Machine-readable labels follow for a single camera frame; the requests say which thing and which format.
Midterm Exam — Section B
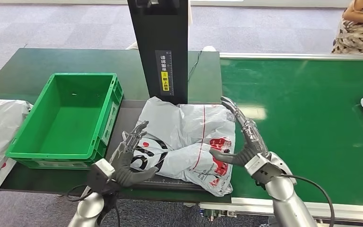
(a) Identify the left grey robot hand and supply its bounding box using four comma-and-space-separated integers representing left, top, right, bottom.
111, 121, 159, 188

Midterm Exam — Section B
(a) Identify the person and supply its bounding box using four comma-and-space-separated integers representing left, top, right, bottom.
331, 0, 363, 56

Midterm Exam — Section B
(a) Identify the black yellow scanner label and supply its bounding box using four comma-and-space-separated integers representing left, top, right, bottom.
155, 50, 174, 96

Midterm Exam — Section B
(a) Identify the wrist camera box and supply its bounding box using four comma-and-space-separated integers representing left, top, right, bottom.
86, 158, 116, 190
244, 153, 283, 186

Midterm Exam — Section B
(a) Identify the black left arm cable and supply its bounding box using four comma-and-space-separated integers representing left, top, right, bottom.
63, 184, 121, 227

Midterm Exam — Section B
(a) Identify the green conveyor belt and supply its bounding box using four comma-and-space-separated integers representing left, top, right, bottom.
220, 59, 363, 208

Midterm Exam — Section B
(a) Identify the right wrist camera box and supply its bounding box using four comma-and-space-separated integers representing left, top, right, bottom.
244, 153, 283, 186

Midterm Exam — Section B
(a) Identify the thin black scanner cable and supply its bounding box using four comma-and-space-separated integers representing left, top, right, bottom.
188, 50, 203, 83

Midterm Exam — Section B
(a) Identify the dark green table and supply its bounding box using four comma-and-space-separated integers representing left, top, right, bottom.
0, 47, 232, 204

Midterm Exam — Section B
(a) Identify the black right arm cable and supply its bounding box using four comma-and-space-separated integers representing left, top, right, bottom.
278, 174, 336, 227

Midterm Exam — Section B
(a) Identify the grey package black red print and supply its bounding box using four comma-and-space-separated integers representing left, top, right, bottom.
130, 96, 237, 197

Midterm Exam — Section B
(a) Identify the black scanner column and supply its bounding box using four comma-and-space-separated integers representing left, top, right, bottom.
127, 0, 190, 105

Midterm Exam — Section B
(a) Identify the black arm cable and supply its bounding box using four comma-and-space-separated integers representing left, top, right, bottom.
278, 174, 336, 227
63, 184, 121, 227

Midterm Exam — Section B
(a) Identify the green plastic crate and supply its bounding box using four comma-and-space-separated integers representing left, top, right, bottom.
5, 72, 124, 170

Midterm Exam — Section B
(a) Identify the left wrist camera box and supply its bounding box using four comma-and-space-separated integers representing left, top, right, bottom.
86, 158, 116, 190

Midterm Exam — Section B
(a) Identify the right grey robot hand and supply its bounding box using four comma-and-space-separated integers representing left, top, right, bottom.
209, 96, 270, 167

